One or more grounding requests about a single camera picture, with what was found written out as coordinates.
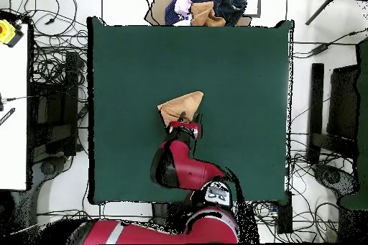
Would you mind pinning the tan terry towel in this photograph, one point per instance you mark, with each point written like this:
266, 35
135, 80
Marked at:
184, 102

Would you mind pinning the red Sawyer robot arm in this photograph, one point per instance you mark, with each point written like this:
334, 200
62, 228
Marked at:
184, 167

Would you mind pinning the cardboard laundry box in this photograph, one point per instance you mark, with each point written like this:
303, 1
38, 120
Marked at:
161, 0

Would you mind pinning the dark green table cloth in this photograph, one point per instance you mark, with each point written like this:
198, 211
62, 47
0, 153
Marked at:
230, 55

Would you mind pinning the crumpled tan cloth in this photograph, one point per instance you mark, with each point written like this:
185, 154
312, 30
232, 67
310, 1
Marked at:
204, 15

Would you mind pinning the blue dotted garment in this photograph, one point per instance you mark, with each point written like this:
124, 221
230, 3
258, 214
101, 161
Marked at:
171, 13

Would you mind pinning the black equipment stand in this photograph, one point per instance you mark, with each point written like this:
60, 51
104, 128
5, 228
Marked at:
70, 98

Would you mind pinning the dark blue jeans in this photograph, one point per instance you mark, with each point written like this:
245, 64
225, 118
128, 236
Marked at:
230, 3

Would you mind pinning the black power strip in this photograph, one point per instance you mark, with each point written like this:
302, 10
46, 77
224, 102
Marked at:
284, 216

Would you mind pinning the gray chair base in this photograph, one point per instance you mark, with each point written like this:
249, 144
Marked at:
330, 176
47, 167

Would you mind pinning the dark green draped cloth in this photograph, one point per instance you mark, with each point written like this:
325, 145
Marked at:
362, 112

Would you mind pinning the white side table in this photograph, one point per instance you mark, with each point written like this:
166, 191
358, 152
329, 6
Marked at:
13, 112

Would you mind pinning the black striped strip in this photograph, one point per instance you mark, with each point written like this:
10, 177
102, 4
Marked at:
7, 116

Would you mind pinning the yellow emergency stop button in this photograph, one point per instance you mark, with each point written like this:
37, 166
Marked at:
6, 31

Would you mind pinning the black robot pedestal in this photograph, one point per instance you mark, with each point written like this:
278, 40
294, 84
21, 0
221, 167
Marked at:
159, 213

